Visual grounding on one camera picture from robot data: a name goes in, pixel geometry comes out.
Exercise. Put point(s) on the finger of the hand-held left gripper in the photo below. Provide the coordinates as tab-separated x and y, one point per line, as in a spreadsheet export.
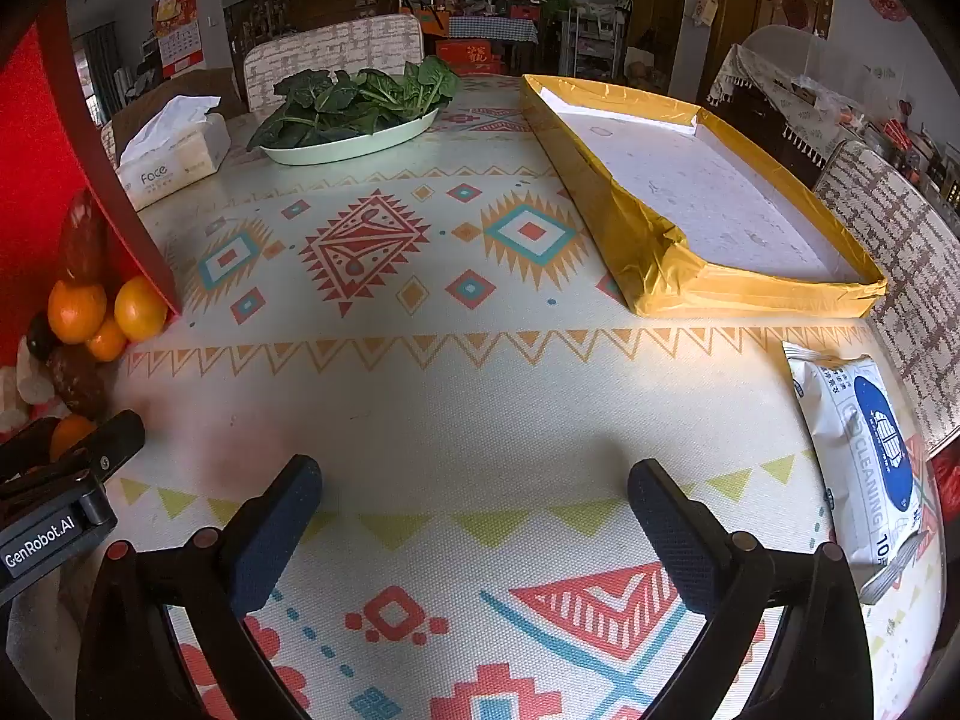
26	442
112	439

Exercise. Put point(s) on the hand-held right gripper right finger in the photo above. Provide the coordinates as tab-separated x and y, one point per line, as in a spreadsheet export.
675	540

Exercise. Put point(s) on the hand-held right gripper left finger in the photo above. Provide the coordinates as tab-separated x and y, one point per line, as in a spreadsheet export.
274	532

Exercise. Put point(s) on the beige sugarcane chunk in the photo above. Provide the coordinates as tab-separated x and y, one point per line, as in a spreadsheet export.
34	386
11	412

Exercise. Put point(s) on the small orange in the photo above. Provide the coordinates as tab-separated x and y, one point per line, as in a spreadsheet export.
71	436
105	341

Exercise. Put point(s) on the dark brown date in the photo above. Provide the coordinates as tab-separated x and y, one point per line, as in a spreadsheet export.
75	379

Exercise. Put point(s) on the dark purple passion fruit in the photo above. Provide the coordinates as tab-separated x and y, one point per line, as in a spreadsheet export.
39	337

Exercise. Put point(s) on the large orange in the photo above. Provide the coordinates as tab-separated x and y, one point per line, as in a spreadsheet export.
75	311

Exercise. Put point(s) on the pale orange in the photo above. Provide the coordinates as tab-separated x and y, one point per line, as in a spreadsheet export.
140	307

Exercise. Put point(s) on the reddish brown date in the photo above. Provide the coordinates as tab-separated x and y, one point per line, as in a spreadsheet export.
81	240

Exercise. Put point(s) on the wet wipes pack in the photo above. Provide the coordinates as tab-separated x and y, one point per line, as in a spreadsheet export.
862	450

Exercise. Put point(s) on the patterned tablecloth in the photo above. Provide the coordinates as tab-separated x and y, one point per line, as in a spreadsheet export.
450	405

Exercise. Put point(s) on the tissue box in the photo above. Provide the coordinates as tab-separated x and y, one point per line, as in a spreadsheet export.
169	157

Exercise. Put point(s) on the chair with patterned cover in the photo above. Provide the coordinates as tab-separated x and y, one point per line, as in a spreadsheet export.
330	52
892	262

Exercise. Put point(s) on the brown chair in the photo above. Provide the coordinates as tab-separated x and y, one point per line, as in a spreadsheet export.
202	86

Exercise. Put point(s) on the pale green oval plate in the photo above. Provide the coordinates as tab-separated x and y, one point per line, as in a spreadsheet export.
337	152

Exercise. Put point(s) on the yellow taped tray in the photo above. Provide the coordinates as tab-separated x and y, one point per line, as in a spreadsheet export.
675	165

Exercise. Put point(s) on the spinach leaves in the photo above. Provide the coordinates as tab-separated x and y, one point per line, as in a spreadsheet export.
352	101

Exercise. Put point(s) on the sideboard with fringed cloth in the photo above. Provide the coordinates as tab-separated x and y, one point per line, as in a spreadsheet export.
780	90

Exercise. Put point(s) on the metal shelf rack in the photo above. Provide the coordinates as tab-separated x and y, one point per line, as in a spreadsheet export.
592	37

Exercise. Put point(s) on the red gift box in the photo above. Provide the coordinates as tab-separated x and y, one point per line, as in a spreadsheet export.
469	58

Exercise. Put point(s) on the blue checkered tablecloth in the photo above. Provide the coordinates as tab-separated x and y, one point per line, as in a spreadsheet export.
491	30

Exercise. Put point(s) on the red wall calendar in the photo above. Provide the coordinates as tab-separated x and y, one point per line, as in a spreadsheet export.
178	26

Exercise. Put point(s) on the red round wall decoration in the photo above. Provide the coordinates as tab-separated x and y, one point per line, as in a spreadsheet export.
889	0

